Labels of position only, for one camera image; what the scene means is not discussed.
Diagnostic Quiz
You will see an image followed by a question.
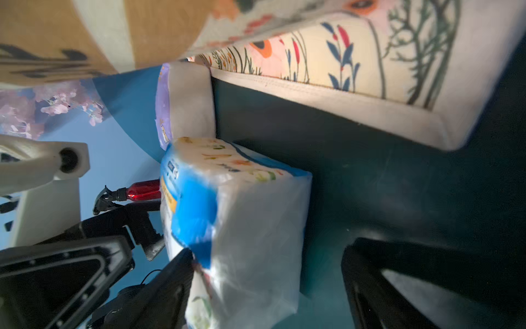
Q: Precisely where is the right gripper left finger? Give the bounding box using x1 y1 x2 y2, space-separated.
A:
88 248 194 328

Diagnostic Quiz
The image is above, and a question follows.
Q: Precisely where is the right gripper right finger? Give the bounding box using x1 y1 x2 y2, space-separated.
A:
341 238 525 328

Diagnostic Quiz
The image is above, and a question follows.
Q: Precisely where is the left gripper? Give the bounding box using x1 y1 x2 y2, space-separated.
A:
1 200 165 328

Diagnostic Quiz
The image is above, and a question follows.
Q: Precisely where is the blue orange tissue pack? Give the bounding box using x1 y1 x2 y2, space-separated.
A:
160 137 312 328

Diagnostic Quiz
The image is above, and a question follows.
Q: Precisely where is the purple tissue pack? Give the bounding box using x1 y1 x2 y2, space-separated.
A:
155 62 216 150

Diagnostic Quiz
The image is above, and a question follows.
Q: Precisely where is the cream canvas tote bag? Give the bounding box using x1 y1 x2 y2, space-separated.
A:
1 1 525 151

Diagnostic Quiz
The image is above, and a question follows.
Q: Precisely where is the pink cherry blossom tree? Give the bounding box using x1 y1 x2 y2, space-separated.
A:
1 80 105 140

